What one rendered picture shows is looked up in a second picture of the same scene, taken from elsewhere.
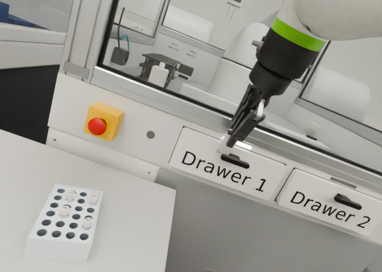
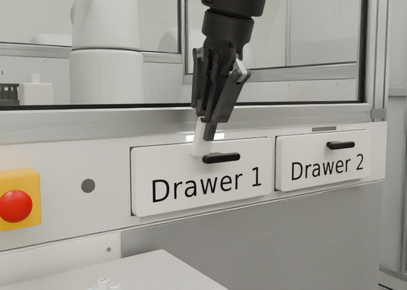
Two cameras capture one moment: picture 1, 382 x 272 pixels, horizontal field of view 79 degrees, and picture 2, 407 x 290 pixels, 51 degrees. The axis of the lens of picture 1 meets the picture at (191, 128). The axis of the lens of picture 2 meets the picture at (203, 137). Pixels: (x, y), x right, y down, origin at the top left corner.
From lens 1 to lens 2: 0.27 m
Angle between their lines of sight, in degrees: 30
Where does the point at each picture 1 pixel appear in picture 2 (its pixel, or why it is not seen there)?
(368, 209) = (357, 145)
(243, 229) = (258, 253)
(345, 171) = (320, 114)
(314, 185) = (303, 145)
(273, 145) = (243, 119)
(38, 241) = not seen: outside the picture
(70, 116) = not seen: outside the picture
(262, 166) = (248, 151)
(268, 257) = (299, 272)
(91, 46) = not seen: outside the picture
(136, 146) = (72, 218)
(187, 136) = (146, 157)
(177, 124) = (120, 149)
